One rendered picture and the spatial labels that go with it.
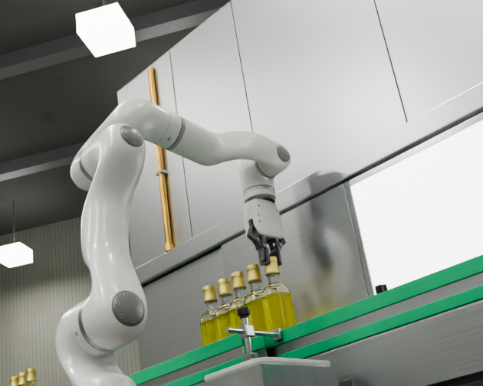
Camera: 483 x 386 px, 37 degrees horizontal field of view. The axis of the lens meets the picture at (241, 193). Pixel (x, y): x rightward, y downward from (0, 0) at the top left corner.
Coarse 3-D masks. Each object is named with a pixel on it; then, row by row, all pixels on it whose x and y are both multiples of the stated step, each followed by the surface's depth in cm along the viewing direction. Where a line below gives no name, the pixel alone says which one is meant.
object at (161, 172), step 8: (152, 72) 263; (152, 80) 262; (152, 88) 260; (152, 96) 259; (160, 152) 250; (160, 160) 248; (160, 168) 247; (160, 176) 246; (160, 184) 245; (160, 192) 244; (168, 216) 240; (168, 224) 239; (168, 232) 237; (168, 240) 236; (168, 248) 235
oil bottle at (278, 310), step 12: (264, 288) 180; (276, 288) 178; (264, 300) 179; (276, 300) 176; (288, 300) 178; (264, 312) 178; (276, 312) 175; (288, 312) 177; (276, 324) 175; (288, 324) 175
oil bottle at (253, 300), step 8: (248, 296) 183; (256, 296) 181; (248, 304) 182; (256, 304) 180; (256, 312) 179; (248, 320) 181; (256, 320) 179; (264, 320) 178; (256, 328) 178; (264, 328) 177
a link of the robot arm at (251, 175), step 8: (240, 160) 194; (248, 160) 191; (240, 168) 193; (248, 168) 190; (256, 168) 189; (240, 176) 194; (248, 176) 190; (256, 176) 189; (264, 176) 189; (248, 184) 189; (256, 184) 188; (264, 184) 189; (272, 184) 191
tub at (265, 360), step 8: (248, 360) 136; (256, 360) 135; (264, 360) 135; (272, 360) 136; (280, 360) 138; (288, 360) 139; (296, 360) 141; (304, 360) 143; (312, 360) 144; (320, 360) 146; (232, 368) 139; (240, 368) 138; (208, 376) 143; (216, 376) 143
